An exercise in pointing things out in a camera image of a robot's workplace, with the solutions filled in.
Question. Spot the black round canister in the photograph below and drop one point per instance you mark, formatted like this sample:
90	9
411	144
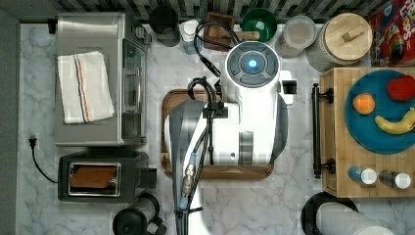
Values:
164	23

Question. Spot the red Froot Loops box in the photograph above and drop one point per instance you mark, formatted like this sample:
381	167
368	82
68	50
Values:
394	35

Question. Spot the wooden serving tray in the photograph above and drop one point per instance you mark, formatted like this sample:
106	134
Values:
210	172

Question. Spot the small white blue bottle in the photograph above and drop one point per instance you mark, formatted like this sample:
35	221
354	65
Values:
187	32

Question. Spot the yellow toy banana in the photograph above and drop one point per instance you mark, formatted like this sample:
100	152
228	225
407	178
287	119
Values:
405	125

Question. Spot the blue round plate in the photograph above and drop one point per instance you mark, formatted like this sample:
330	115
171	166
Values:
363	128

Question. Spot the dark shaker white cap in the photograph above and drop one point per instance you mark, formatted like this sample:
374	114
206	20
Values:
394	179

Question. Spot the stainless toaster oven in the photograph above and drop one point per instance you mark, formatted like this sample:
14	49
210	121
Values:
124	43

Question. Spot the jar with wooden lid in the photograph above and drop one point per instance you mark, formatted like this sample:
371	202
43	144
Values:
342	41

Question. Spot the orange toy fruit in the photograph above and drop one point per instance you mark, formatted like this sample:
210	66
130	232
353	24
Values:
364	104

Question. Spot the blue shaker white cap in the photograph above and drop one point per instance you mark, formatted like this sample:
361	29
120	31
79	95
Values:
362	174

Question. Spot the green mug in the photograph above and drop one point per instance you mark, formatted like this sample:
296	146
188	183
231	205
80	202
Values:
262	21

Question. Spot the clear container plastic lid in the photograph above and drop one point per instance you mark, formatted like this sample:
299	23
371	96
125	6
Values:
298	33

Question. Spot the black toaster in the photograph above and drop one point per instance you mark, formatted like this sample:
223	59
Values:
104	176

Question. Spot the white striped dish towel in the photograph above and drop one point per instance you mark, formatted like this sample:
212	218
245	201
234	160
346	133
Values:
85	88

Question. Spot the paper towel roll holder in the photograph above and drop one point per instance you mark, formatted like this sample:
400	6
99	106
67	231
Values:
324	214

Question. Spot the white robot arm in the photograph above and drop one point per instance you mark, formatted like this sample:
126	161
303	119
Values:
241	120

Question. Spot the wooden utensil handle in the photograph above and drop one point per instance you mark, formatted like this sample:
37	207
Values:
248	35

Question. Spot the red toy apple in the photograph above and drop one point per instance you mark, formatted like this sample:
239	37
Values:
401	89

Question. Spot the black power cord plug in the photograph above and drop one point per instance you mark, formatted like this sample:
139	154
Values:
32	143

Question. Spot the brown wooden box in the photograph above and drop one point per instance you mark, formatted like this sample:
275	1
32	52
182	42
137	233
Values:
217	33

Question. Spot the black drawer handle bar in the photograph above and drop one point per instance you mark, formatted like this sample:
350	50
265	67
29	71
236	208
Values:
316	96

